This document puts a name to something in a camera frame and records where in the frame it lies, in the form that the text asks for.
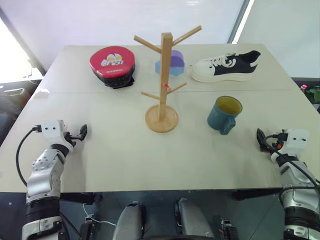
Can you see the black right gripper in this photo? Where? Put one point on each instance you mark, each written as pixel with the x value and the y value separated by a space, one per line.
pixel 276 142

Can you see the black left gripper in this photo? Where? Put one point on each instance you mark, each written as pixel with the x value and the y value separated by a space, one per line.
pixel 71 137

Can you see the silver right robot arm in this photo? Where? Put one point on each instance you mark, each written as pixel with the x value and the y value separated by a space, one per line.
pixel 297 182

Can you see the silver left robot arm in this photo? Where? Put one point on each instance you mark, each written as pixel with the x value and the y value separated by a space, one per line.
pixel 43 180

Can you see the wooden mug tree stand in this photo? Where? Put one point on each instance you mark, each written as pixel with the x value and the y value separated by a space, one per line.
pixel 163 85

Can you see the blue mug with yellow inside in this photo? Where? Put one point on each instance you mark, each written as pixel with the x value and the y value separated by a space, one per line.
pixel 223 113

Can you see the small white plastic piece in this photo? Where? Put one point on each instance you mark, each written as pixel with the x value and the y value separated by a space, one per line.
pixel 41 93

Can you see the green plant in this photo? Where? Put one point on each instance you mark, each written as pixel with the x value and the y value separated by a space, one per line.
pixel 314 93

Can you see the red and black boxing pad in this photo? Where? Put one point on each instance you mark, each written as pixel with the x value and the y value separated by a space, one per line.
pixel 112 66

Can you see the black and white sneaker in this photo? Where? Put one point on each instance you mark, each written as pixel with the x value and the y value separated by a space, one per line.
pixel 225 68

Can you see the grey rounded robot leg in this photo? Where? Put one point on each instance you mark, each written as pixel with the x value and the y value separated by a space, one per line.
pixel 128 222
pixel 192 220

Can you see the blue hexagonal foam block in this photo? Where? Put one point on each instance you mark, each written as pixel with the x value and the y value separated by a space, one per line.
pixel 176 70

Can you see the purple foam block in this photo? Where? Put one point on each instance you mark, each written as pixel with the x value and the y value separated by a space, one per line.
pixel 176 58

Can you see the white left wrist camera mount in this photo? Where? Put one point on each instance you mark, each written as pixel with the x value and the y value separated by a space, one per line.
pixel 53 130

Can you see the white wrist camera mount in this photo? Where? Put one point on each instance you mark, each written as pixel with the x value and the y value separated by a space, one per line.
pixel 296 140
pixel 53 130

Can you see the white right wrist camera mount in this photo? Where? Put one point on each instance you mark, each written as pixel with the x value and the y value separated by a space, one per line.
pixel 296 140

